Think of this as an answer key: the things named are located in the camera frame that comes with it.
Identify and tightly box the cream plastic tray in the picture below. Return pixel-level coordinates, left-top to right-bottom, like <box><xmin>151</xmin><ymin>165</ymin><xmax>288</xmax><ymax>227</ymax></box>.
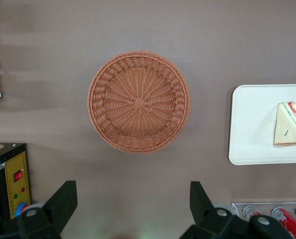
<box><xmin>228</xmin><ymin>84</ymin><xmax>296</xmax><ymax>166</ymax></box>

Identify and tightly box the black food warmer machine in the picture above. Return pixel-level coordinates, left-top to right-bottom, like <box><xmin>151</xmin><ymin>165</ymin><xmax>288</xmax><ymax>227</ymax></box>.
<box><xmin>0</xmin><ymin>142</ymin><xmax>31</xmax><ymax>221</ymax></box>

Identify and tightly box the brown round wicker basket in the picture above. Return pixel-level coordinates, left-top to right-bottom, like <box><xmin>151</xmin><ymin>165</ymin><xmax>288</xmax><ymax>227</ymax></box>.
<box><xmin>87</xmin><ymin>51</ymin><xmax>191</xmax><ymax>155</ymax></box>

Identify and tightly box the red cola bottle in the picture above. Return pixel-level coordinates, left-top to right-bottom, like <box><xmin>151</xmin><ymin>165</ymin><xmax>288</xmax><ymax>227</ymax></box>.
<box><xmin>271</xmin><ymin>207</ymin><xmax>296</xmax><ymax>239</ymax></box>
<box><xmin>242</xmin><ymin>204</ymin><xmax>261</xmax><ymax>222</ymax></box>

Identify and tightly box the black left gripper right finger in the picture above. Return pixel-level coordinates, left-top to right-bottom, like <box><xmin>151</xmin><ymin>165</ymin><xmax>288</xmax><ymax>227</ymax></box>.
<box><xmin>179</xmin><ymin>181</ymin><xmax>292</xmax><ymax>239</ymax></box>

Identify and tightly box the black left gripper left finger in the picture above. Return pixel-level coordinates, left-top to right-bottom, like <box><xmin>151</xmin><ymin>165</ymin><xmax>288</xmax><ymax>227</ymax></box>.
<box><xmin>0</xmin><ymin>180</ymin><xmax>78</xmax><ymax>239</ymax></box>

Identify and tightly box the clear acrylic bottle rack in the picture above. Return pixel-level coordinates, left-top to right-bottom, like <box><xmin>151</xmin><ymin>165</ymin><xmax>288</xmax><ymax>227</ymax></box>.
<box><xmin>231</xmin><ymin>202</ymin><xmax>296</xmax><ymax>239</ymax></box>

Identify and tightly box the triangular sandwich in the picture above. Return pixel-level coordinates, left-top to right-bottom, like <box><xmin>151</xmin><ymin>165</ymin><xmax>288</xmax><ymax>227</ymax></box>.
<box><xmin>273</xmin><ymin>101</ymin><xmax>296</xmax><ymax>148</ymax></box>

